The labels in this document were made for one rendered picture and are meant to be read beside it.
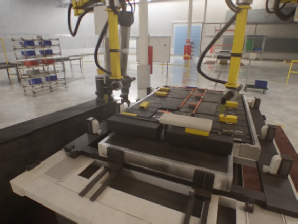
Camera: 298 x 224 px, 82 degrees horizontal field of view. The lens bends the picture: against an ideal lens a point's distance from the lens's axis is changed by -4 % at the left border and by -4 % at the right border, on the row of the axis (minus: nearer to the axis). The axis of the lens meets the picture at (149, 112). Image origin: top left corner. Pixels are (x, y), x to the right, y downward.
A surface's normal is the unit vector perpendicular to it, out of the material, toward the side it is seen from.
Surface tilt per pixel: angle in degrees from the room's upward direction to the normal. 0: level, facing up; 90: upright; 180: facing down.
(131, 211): 0
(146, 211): 0
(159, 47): 90
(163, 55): 90
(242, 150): 90
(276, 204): 0
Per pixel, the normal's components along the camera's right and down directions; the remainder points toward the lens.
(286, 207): 0.00, -0.93
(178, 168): -0.39, 0.33
